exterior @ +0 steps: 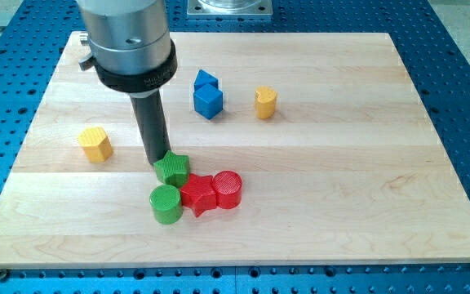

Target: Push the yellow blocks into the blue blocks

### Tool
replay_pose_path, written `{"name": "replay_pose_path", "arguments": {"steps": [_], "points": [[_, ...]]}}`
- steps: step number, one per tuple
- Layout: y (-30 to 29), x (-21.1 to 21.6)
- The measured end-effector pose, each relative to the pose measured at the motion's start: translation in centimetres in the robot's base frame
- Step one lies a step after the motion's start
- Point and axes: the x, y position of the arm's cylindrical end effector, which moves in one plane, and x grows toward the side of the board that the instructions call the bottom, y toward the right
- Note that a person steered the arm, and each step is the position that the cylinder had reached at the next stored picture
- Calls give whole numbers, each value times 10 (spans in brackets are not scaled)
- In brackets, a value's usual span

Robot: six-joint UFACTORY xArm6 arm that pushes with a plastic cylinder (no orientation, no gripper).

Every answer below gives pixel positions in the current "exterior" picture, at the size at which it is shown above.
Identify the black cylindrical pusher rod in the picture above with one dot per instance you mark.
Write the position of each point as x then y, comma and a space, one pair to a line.
150, 117

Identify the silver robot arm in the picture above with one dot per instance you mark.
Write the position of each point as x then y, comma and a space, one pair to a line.
132, 52

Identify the blue block behind cube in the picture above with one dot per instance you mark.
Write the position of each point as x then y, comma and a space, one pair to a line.
203, 78

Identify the yellow hexagon block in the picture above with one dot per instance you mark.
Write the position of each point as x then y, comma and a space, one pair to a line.
95, 144

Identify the green star block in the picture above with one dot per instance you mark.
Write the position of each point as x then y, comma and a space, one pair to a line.
173, 169

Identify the red star block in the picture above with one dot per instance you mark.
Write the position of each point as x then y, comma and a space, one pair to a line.
198, 194

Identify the green cylinder block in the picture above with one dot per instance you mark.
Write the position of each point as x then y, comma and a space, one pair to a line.
165, 201

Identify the red cylinder block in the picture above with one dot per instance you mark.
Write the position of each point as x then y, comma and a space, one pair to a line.
228, 187

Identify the yellow heart block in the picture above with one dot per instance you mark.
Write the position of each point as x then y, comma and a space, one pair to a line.
265, 102

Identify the blue perforated metal table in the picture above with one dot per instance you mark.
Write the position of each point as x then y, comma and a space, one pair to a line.
33, 41

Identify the light wooden board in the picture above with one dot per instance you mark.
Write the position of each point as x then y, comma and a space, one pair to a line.
349, 170

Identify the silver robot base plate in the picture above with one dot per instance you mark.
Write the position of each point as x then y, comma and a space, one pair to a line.
251, 8

